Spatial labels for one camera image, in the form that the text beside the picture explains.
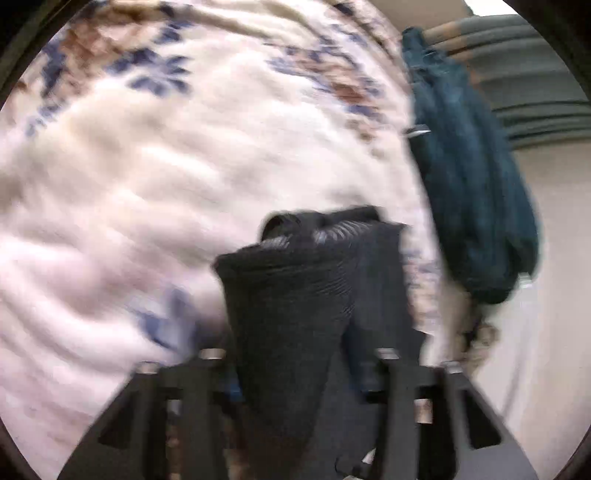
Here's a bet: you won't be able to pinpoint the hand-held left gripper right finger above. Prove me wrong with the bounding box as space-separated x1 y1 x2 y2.
360 348 539 480

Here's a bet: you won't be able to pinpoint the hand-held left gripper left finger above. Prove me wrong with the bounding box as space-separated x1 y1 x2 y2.
58 348 241 480

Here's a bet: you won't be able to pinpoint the dark striped sweater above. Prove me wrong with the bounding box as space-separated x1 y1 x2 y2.
212 206 428 480

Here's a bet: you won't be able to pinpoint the crumpled beige and black clothes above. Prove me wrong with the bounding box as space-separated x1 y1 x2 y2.
457 305 502 374

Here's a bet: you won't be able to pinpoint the floral blanket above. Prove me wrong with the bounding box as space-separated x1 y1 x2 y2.
0 0 462 480

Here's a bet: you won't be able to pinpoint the teal plush blanket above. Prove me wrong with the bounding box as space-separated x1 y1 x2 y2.
401 27 541 305

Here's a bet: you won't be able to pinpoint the grey-green curtain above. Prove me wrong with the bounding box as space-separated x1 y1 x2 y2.
425 14 591 148

